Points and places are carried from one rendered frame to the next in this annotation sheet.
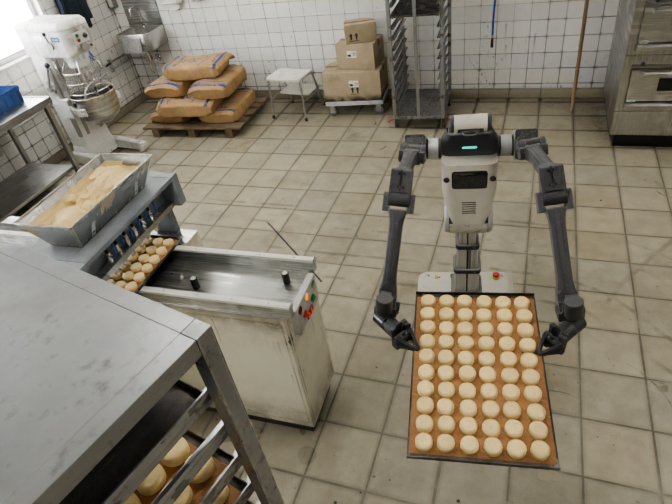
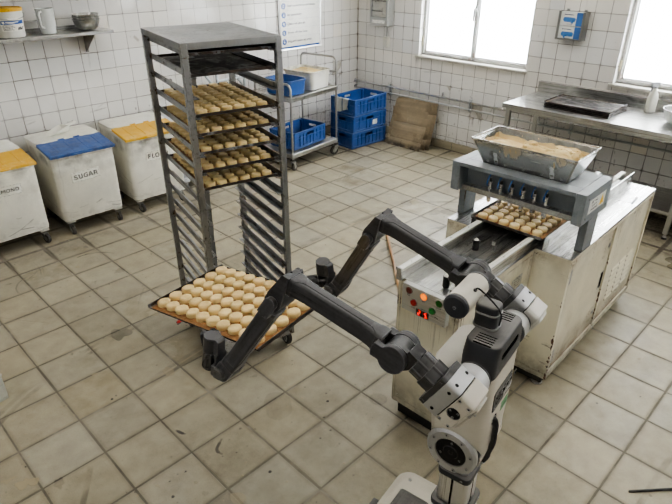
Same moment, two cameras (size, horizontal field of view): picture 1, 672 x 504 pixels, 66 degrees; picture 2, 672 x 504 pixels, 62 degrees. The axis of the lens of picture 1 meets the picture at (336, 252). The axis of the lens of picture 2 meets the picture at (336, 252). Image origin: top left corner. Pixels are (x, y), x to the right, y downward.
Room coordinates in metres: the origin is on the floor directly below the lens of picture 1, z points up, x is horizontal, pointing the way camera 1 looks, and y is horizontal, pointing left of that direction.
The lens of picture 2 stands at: (2.00, -1.94, 2.17)
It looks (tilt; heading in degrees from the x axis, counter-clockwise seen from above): 28 degrees down; 110
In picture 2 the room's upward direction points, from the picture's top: straight up
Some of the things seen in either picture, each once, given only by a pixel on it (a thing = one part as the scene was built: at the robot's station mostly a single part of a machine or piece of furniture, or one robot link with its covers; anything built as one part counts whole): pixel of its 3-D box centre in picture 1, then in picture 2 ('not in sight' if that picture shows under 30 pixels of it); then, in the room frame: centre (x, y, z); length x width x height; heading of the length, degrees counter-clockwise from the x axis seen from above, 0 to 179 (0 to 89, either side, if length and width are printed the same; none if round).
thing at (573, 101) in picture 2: not in sight; (585, 102); (2.35, 3.68, 0.93); 0.60 x 0.40 x 0.01; 156
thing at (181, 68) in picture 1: (197, 66); not in sight; (5.74, 1.10, 0.62); 0.72 x 0.42 x 0.17; 72
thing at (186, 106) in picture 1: (191, 102); not in sight; (5.54, 1.25, 0.32); 0.72 x 0.42 x 0.17; 70
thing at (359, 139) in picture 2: not in sight; (358, 133); (-0.16, 4.69, 0.10); 0.60 x 0.40 x 0.20; 63
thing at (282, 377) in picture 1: (247, 342); (461, 326); (1.79, 0.51, 0.45); 0.70 x 0.34 x 0.90; 67
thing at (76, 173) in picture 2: not in sight; (77, 178); (-1.76, 1.63, 0.38); 0.64 x 0.54 x 0.77; 154
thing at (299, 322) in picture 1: (304, 303); (425, 303); (1.65, 0.17, 0.77); 0.24 x 0.04 x 0.14; 157
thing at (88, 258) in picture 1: (116, 244); (524, 198); (1.99, 0.97, 1.01); 0.72 x 0.33 x 0.34; 157
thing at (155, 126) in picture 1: (208, 116); not in sight; (5.74, 1.16, 0.06); 1.20 x 0.80 x 0.11; 68
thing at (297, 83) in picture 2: not in sight; (285, 85); (-0.66, 3.66, 0.88); 0.40 x 0.30 x 0.16; 159
